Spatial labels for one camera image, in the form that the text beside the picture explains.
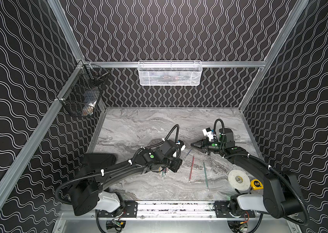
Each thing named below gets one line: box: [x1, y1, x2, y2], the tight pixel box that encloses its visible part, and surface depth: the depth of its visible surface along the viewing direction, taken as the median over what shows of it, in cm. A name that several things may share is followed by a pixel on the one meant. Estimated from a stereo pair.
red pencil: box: [188, 154, 195, 184], surface depth 90 cm
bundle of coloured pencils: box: [158, 166, 170, 179], surface depth 69 cm
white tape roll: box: [228, 169, 251, 193], surface depth 85 cm
